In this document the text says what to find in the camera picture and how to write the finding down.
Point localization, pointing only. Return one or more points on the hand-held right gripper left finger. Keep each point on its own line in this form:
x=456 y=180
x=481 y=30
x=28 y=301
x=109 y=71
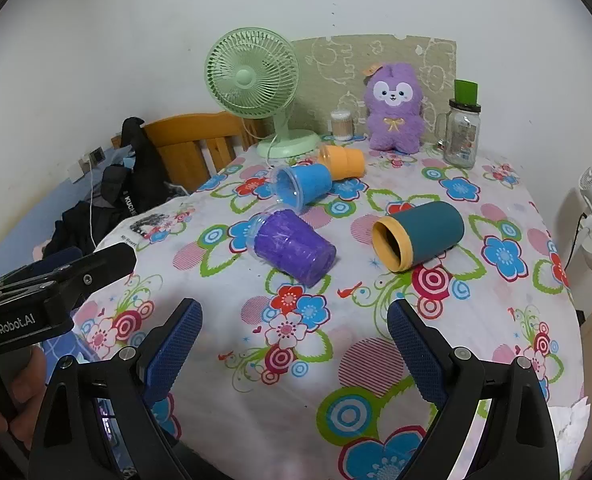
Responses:
x=173 y=355

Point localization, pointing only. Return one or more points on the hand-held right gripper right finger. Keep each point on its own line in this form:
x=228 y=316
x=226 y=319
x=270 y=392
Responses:
x=416 y=355

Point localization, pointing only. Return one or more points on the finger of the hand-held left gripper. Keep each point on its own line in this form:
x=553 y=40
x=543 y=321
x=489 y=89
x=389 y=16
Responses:
x=61 y=256
x=101 y=262

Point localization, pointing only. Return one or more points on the teal cup with yellow rim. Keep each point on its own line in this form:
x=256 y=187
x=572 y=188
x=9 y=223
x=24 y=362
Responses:
x=428 y=232

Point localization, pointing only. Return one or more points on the purple plastic cup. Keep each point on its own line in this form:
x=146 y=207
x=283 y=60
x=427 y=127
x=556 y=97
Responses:
x=291 y=245

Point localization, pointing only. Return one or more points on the blue plastic cup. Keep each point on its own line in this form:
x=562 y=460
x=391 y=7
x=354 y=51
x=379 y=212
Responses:
x=306 y=182

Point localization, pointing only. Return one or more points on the orange cup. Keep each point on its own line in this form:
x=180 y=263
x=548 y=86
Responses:
x=346 y=161

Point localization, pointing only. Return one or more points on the person's left hand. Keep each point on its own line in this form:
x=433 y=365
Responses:
x=28 y=395

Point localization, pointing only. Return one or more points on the dark clothing pile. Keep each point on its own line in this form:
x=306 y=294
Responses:
x=76 y=230

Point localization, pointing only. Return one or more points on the floral tablecloth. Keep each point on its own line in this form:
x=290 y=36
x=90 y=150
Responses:
x=326 y=360

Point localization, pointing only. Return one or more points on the black backpack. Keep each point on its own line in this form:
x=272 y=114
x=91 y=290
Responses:
x=138 y=170

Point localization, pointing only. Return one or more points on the wooden chair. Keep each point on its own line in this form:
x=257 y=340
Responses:
x=186 y=135

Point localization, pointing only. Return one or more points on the white crumpled paper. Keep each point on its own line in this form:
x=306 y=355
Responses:
x=571 y=425

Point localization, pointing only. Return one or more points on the glass jar with green lid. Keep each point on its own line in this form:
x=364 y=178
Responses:
x=461 y=135

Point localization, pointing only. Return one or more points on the purple plush toy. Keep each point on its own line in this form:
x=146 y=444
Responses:
x=393 y=120

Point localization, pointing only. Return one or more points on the green desk fan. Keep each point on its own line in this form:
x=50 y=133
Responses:
x=251 y=77

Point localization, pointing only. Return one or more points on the cotton swab container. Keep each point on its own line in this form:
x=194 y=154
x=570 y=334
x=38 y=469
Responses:
x=341 y=125

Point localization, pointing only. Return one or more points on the wall socket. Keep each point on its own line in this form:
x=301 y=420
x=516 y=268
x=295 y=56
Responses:
x=92 y=156

